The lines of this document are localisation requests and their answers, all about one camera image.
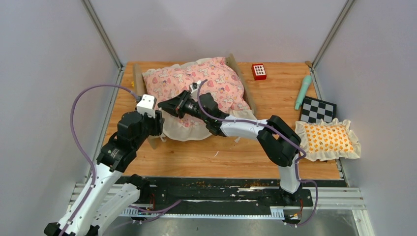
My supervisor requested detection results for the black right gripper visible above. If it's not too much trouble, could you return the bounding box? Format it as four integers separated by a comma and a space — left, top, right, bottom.
158, 90, 209, 122

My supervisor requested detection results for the pink unicorn drawstring bag blanket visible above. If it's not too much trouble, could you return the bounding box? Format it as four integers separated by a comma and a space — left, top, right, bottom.
142, 57, 258, 143

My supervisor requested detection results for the wooden striped pet bed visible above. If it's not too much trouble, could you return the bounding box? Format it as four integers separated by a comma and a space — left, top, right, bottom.
133, 55, 256, 142

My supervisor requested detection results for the orange duck print pillow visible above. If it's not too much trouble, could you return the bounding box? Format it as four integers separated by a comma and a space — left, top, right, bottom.
295, 118, 361, 161

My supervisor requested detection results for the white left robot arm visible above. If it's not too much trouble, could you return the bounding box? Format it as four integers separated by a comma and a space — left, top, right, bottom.
44, 110, 164, 236

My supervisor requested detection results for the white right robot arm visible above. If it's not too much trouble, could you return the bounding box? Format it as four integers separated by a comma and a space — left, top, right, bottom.
158, 91, 301, 206

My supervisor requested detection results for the red white grid block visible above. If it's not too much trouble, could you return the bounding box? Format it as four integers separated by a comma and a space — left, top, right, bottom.
251, 63, 267, 81

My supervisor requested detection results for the mint green massager wand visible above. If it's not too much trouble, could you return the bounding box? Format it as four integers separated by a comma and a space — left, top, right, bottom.
295, 75, 312, 110

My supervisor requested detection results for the black and silver chessboard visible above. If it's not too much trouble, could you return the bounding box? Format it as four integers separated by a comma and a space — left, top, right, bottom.
299, 96, 337, 123

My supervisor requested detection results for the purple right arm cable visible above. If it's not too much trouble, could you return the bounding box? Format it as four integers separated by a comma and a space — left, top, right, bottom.
196, 79, 319, 228

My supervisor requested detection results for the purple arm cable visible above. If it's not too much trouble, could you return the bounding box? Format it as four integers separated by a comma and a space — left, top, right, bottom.
196, 79, 319, 228
59, 85, 183, 236

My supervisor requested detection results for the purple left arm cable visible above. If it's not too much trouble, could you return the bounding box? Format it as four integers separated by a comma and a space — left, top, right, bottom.
59, 85, 183, 236

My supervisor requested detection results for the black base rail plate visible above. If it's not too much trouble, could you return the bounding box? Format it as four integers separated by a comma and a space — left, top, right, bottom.
135, 177, 314, 216

